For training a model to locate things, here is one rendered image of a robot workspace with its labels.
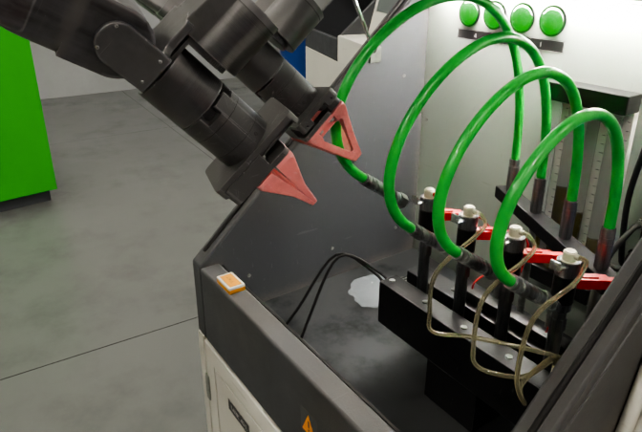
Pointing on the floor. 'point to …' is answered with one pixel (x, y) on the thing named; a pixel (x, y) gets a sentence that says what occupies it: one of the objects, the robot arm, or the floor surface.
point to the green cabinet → (22, 129)
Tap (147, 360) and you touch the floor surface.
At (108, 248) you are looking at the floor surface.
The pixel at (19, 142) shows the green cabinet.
